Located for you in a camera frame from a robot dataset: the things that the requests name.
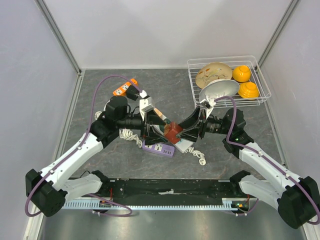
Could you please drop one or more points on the orange power strip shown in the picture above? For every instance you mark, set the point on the orange power strip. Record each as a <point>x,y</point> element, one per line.
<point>121,91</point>

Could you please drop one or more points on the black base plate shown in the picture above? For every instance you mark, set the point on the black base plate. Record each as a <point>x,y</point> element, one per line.
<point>166,192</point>

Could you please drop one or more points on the lower yellow bowl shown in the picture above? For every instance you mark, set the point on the lower yellow bowl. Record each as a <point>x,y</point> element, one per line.
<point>248,90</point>

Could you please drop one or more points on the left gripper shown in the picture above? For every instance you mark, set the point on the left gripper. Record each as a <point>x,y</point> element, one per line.
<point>152,138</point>

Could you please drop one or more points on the white multicolour power strip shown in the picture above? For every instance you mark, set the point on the white multicolour power strip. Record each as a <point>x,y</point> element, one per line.
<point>181,145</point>

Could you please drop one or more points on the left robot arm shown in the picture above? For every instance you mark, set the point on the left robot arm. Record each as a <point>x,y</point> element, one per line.
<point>49,188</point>

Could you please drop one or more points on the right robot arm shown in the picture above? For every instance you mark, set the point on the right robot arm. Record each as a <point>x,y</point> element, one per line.
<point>296,199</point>

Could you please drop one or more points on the dark green cube socket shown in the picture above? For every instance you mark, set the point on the dark green cube socket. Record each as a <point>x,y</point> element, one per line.
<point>167,128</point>

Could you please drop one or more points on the red-brown cube socket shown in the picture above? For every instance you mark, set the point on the red-brown cube socket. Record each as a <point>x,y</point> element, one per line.
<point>171,135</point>

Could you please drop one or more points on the beige floral plate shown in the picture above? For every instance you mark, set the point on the beige floral plate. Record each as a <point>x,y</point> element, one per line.
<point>211,72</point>

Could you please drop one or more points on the purple power strip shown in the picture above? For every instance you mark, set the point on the purple power strip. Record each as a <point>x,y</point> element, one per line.
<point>159,149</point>

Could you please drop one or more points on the black cube socket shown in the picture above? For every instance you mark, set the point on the black cube socket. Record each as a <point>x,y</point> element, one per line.
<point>132,93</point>

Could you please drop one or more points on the yellow bowl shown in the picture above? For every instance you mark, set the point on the yellow bowl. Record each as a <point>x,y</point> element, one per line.
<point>241,74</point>
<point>248,90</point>

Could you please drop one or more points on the upper yellow bowl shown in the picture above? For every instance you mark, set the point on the upper yellow bowl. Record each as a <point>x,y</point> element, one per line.
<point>241,74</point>

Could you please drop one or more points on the grey white plate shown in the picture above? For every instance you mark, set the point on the grey white plate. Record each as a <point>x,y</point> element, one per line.
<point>217,89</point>

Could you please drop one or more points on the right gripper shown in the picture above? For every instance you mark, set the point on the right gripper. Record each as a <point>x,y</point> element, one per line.
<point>191,135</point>

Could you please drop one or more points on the beige cube socket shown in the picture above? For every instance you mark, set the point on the beige cube socket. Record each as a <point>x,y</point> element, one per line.
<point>160,115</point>

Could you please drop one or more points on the slotted cable duct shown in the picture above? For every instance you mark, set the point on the slotted cable duct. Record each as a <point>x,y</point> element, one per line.
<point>95,204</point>

